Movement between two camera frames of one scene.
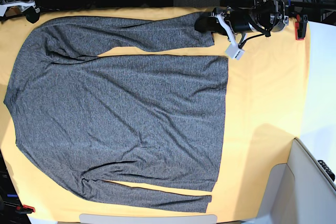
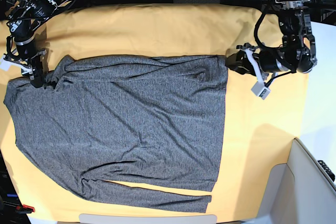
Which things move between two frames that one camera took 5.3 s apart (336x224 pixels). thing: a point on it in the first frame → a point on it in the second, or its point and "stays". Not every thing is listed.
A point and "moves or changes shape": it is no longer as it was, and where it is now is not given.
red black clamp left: x=24 y=209 stays
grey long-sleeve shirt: x=83 y=120 moves or changes shape
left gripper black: x=31 y=14 → x=35 y=55
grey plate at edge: x=95 y=219 stays
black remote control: x=327 y=169 stays
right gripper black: x=238 y=19 → x=269 y=59
